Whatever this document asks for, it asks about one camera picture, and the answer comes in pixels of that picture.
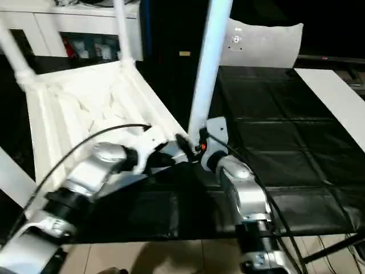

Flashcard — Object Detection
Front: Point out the white glass-door cabinet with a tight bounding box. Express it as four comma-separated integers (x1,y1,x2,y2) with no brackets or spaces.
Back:
0,0,143,62

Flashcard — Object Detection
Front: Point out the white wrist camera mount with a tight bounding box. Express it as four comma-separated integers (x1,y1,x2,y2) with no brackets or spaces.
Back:
132,125,169,175
201,116,230,172

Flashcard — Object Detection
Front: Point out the grey pot on cabinet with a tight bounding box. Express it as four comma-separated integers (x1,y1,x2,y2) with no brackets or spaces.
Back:
81,0,140,7

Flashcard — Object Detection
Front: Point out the black table mat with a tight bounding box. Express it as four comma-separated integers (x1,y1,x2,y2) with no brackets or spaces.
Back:
0,54,365,245

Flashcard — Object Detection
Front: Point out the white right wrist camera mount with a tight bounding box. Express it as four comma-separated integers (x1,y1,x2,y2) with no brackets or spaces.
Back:
201,116,230,172

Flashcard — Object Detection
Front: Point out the white plastic table leg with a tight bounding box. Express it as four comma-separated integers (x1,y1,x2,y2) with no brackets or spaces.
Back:
0,15,39,86
113,0,137,71
0,145,39,213
188,0,234,143

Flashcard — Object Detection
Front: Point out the grey pillow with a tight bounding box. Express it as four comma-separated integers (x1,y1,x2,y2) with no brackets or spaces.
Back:
221,18,305,69

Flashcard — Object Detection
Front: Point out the black metal stand leg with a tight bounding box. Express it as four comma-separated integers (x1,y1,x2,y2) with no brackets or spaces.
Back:
302,233,360,263

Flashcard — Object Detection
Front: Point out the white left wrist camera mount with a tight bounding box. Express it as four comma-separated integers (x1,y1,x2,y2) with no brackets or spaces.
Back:
132,125,169,175

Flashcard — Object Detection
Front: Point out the white plastic table top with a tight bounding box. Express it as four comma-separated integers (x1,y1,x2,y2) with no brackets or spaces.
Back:
15,58,192,202

